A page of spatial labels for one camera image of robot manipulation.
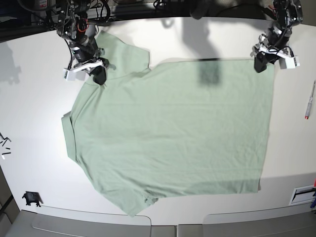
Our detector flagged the black gripper body white bracket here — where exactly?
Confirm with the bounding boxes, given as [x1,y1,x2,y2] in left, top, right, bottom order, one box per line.
[70,40,109,74]

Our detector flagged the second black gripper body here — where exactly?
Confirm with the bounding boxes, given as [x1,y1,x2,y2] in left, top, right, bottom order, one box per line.
[251,29,294,64]

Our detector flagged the light green T-shirt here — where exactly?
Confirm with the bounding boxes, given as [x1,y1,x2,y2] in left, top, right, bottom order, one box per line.
[62,32,275,216]

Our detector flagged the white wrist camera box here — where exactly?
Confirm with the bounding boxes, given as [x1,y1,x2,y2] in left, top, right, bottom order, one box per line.
[63,68,76,81]
[279,56,300,69]

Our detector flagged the robot arm with red cable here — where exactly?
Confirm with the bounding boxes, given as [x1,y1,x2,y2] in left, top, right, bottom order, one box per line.
[56,0,96,47]

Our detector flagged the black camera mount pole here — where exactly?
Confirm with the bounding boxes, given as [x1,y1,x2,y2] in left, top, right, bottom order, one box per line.
[190,0,211,20]

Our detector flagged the black clamp bracket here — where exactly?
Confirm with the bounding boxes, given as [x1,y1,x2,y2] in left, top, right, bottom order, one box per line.
[22,192,43,207]

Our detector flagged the red blue tool handles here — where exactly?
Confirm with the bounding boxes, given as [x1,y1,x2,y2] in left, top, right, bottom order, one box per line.
[310,181,316,209]

